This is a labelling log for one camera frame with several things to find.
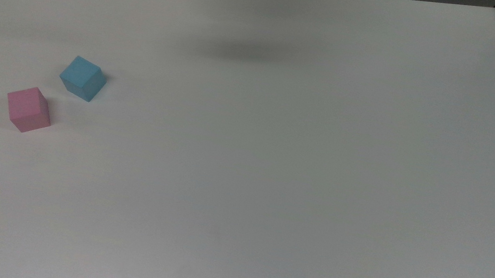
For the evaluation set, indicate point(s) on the pink cube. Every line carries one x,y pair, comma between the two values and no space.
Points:
26,106

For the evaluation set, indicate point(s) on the blue cube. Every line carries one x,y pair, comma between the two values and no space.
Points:
80,74

